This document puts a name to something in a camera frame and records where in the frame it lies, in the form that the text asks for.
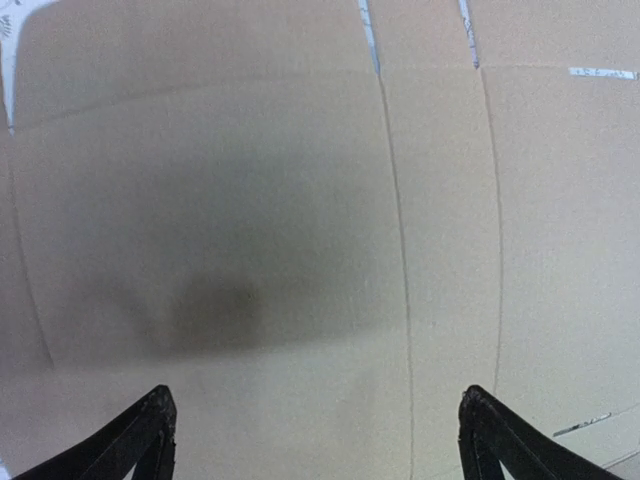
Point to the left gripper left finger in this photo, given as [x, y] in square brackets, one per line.
[140, 442]

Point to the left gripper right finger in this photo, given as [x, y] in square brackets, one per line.
[494, 441]

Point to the brown cardboard box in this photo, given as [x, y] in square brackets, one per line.
[318, 223]

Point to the floral patterned table mat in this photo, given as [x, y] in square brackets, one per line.
[14, 16]

